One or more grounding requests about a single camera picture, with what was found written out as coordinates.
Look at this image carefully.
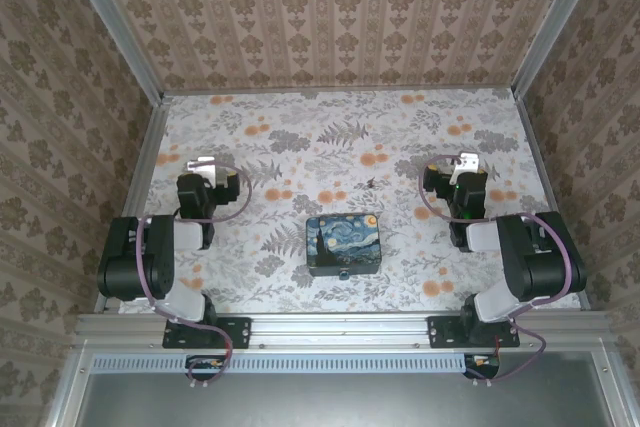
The starry night print box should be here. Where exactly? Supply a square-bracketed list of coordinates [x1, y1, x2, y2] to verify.
[304, 213, 385, 279]

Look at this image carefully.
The floral patterned table cover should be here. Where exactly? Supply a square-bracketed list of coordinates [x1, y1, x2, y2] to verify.
[119, 89, 584, 314]

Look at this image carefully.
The black connector box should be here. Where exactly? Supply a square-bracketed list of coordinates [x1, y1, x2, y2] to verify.
[184, 354, 229, 382]
[462, 354, 502, 381]

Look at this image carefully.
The grey metal panel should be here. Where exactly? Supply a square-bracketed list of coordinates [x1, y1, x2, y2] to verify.
[74, 350, 626, 427]

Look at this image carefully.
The purple cable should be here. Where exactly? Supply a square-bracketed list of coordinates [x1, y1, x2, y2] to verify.
[417, 154, 576, 388]
[135, 156, 254, 391]

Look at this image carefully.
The aluminium side rail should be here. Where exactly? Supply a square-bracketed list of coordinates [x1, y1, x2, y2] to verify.
[513, 89, 594, 312]
[93, 94, 172, 313]

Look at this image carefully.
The thin aluminium rail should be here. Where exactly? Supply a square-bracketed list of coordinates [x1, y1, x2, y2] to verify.
[160, 85, 517, 97]

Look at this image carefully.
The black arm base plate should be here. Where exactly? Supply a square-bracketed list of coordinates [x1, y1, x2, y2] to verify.
[427, 315, 521, 350]
[162, 315, 252, 350]

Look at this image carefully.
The aluminium frame post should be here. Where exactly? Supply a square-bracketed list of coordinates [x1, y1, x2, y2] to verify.
[57, 0, 166, 103]
[510, 0, 611, 98]

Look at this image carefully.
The wide aluminium frame rail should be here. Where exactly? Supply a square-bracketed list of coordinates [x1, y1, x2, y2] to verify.
[74, 311, 615, 352]

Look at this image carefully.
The white slotted cable duct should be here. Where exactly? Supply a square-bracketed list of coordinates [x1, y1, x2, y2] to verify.
[91, 352, 471, 374]

